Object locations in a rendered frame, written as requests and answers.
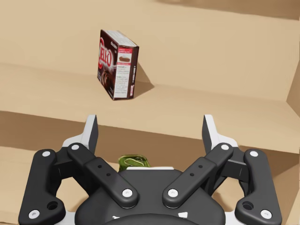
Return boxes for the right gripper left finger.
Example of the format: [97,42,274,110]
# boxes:
[18,114,139,224]

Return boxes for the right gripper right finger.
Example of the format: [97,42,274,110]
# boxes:
[162,114,283,225]

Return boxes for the green and blue rectangular can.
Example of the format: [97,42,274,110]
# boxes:
[118,154,151,171]

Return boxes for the brown and red carton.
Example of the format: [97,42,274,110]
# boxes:
[97,29,140,101]

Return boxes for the pale wooden shelf unit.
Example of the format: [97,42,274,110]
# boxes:
[0,0,300,225]

